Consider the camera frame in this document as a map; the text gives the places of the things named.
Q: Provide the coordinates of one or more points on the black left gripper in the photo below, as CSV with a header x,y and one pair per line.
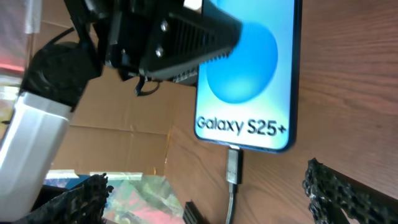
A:
x,y
152,40

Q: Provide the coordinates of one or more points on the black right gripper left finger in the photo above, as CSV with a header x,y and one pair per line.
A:
x,y
83,204

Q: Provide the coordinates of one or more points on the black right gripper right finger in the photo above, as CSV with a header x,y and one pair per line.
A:
x,y
337,198

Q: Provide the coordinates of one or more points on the blue Galaxy smartphone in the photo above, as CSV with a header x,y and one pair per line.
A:
x,y
250,98

